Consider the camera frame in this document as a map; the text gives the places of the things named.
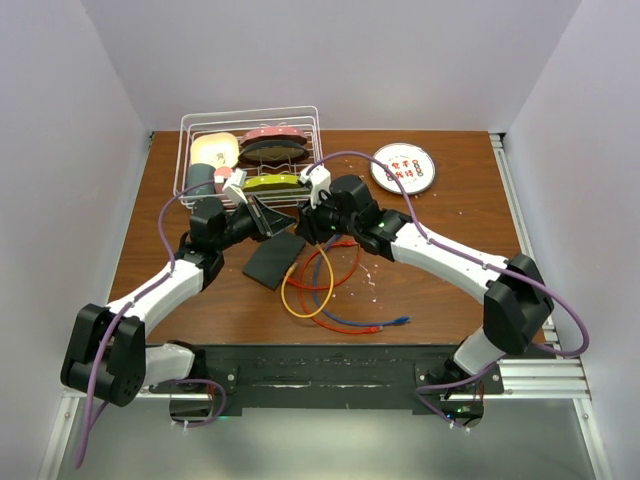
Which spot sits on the yellow green bowl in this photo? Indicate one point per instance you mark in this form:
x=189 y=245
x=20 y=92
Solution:
x=271 y=182

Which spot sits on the grey cup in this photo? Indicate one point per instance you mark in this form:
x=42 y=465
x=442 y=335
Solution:
x=200 y=179

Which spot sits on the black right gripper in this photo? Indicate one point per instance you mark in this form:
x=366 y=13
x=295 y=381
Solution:
x=308 y=226

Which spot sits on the cream square plate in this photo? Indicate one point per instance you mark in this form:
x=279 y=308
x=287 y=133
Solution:
x=215 y=149

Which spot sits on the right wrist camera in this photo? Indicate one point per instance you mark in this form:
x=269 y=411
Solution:
x=316 y=178

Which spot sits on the white patterned round plate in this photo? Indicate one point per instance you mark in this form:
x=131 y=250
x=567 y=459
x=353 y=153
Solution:
x=413 y=166

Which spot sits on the pink cup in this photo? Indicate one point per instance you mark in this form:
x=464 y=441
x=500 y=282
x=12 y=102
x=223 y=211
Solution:
x=222 y=174

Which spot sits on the white wire dish rack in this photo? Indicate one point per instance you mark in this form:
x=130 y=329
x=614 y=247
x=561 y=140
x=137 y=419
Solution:
x=240 y=122

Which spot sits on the black network switch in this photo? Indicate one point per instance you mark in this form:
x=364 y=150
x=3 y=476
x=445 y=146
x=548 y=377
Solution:
x=273 y=258

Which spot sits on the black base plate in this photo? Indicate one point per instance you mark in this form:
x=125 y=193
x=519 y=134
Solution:
x=371 y=377

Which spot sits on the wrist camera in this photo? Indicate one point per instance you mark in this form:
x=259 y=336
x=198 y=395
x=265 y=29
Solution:
x=233 y=187
x=316 y=178

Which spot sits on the dark brown round plate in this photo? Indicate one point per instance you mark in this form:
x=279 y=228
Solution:
x=273 y=151

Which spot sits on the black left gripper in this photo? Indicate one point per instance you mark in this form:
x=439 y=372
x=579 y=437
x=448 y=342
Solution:
x=275 y=221

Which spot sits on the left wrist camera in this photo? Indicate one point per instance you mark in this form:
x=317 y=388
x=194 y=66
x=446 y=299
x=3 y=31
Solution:
x=233 y=187

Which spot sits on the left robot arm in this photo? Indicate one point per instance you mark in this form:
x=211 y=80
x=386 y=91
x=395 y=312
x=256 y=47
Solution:
x=107 y=356

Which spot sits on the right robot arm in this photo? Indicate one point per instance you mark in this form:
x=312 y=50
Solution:
x=510 y=291

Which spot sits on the pink round plate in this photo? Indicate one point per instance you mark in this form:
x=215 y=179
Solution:
x=277 y=132

